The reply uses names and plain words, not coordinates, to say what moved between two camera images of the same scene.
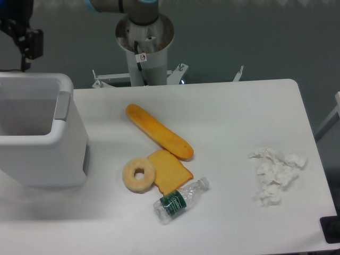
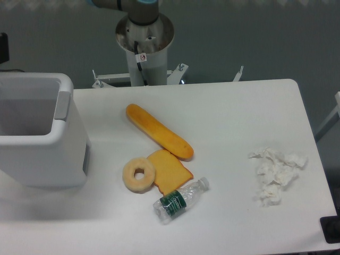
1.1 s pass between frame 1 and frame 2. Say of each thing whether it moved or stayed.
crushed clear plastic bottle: stayed
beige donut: stayed
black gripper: moved
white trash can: stayed
